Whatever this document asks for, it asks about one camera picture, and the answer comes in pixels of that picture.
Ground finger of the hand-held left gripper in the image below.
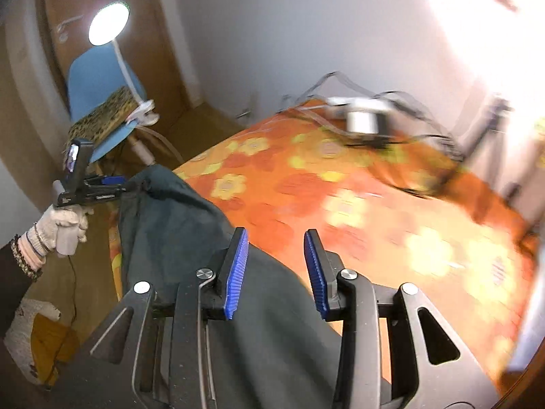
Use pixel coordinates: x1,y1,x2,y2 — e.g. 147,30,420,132
91,174,145,194

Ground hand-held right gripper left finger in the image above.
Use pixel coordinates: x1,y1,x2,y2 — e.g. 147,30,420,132
45,227,250,409

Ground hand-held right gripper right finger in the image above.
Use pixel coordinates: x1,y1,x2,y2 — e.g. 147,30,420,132
303,229,504,409

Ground dark green pants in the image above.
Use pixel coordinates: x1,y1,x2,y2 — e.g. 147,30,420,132
117,165,392,409

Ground person's left hand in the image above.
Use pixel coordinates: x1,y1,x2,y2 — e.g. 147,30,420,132
35,203,91,257

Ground leopard print cushion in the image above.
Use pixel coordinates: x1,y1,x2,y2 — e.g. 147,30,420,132
68,86,141,146

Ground orange floral blanket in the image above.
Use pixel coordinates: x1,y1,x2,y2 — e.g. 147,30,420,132
108,98,538,393

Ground blue chair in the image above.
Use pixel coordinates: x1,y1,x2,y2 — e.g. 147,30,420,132
66,47,184,167

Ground wooden door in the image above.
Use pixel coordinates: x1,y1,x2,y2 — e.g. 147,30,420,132
36,0,192,116

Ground white cloth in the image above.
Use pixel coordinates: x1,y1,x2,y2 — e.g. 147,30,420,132
3,297,62,389

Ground yellow cloth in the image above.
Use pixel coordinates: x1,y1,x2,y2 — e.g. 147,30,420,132
30,313,81,388

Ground white power strip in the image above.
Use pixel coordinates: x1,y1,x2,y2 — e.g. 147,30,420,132
327,96,393,135

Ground white clip lamp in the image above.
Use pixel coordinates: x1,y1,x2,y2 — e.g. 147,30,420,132
87,2,160,126

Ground dark beaded bracelet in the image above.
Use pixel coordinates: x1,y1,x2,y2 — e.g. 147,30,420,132
9,234,44,282

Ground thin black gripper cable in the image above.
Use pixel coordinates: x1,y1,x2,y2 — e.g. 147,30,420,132
67,255,79,322

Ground white power box with cables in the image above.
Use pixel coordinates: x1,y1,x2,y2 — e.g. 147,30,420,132
277,72,469,199

